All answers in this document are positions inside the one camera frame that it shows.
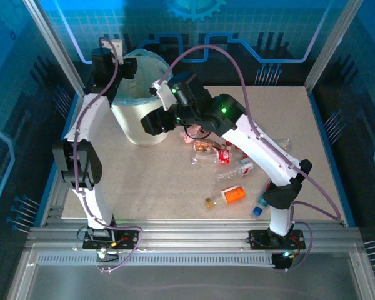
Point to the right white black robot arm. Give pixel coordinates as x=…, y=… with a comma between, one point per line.
x=262, y=156

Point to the clear bottle orange label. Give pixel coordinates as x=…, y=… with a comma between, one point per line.
x=234, y=194

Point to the brown tea plastic bottle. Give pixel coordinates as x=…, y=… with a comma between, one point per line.
x=206, y=146

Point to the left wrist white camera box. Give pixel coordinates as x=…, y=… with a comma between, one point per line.
x=118, y=50

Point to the aluminium mounting rail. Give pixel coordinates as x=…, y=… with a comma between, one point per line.
x=190, y=234

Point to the blue label blue cap bottle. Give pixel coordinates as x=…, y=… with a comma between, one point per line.
x=258, y=211

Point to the pink label plastic bottle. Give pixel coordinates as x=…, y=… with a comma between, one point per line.
x=187, y=137

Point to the clear bottle white red label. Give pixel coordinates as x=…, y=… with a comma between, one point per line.
x=245, y=166

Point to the white connector plug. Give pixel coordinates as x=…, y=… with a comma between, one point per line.
x=102, y=254

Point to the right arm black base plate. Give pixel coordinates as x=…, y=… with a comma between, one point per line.
x=259, y=239

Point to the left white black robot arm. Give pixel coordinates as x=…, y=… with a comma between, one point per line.
x=97, y=118

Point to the black connector box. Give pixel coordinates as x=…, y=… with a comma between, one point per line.
x=279, y=262

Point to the grey metal panel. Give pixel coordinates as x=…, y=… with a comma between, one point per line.
x=190, y=281

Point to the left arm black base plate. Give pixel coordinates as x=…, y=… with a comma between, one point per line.
x=129, y=240

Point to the blue plastic bin liner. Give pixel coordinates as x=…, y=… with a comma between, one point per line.
x=153, y=67

